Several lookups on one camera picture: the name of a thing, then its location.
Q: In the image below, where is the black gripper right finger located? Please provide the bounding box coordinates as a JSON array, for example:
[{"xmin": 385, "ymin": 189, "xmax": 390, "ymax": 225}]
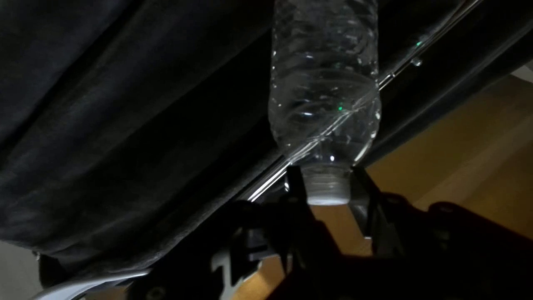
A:
[{"xmin": 344, "ymin": 165, "xmax": 533, "ymax": 300}]

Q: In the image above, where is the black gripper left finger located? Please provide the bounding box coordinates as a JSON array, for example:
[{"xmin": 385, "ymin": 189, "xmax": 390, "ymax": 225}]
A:
[{"xmin": 149, "ymin": 165, "xmax": 344, "ymax": 300}]

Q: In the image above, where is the clear plastic water bottle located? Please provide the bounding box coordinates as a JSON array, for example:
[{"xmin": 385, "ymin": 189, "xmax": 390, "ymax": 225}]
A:
[{"xmin": 267, "ymin": 0, "xmax": 385, "ymax": 209}]

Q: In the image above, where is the chrome metal garment rack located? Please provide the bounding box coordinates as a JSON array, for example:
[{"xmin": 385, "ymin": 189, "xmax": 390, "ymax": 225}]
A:
[{"xmin": 244, "ymin": 0, "xmax": 485, "ymax": 204}]

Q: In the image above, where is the dark grey robe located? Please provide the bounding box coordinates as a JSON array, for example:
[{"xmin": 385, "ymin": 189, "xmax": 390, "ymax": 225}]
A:
[{"xmin": 0, "ymin": 0, "xmax": 290, "ymax": 274}]

